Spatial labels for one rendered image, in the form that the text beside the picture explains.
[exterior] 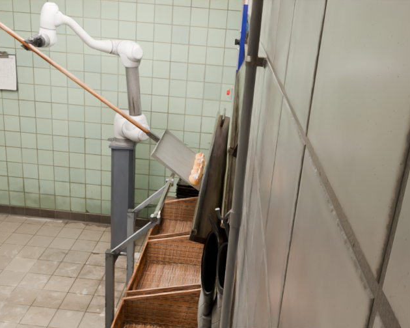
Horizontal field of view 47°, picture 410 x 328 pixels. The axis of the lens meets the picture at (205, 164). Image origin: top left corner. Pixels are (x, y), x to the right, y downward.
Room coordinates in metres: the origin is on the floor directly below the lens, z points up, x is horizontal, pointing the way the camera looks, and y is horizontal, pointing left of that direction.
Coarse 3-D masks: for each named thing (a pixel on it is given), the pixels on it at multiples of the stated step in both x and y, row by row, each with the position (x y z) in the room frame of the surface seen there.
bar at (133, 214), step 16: (160, 192) 2.50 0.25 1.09; (160, 208) 2.11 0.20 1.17; (128, 224) 2.50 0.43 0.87; (128, 240) 2.02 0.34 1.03; (112, 256) 2.02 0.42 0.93; (128, 256) 2.50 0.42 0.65; (112, 272) 2.02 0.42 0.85; (128, 272) 2.50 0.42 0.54; (112, 288) 2.02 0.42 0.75; (112, 304) 2.02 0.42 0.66; (112, 320) 2.02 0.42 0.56
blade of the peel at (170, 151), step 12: (168, 132) 3.16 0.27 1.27; (156, 144) 2.84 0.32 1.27; (168, 144) 2.97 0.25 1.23; (180, 144) 3.13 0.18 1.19; (156, 156) 2.62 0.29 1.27; (168, 156) 2.79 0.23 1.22; (180, 156) 2.92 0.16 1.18; (192, 156) 3.07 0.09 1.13; (168, 168) 2.61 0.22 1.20; (180, 168) 2.74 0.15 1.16; (192, 168) 2.87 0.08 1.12
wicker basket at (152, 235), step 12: (168, 204) 3.15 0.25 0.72; (180, 204) 3.15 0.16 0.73; (192, 204) 3.14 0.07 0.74; (168, 216) 3.15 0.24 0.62; (180, 216) 3.15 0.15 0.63; (192, 216) 3.14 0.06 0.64; (156, 228) 2.93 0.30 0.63; (168, 228) 3.02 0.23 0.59; (180, 228) 3.04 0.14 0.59; (168, 252) 2.61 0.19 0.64; (192, 252) 2.60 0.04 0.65
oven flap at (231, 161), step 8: (232, 160) 2.03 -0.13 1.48; (232, 168) 1.91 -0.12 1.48; (232, 176) 1.80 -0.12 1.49; (224, 184) 1.77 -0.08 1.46; (232, 184) 1.70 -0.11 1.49; (224, 192) 1.67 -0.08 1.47; (232, 192) 1.61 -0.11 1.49; (224, 200) 1.58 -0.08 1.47; (224, 208) 1.51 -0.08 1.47; (224, 224) 1.40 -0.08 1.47
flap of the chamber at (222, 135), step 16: (224, 128) 2.85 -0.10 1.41; (224, 144) 2.51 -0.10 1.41; (224, 160) 2.24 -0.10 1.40; (208, 176) 1.96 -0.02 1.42; (224, 176) 2.01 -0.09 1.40; (208, 192) 1.79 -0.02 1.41; (208, 208) 1.63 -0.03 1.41; (192, 224) 1.49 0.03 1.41; (208, 224) 1.51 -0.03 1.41; (192, 240) 1.40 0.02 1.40; (224, 240) 1.42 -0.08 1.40
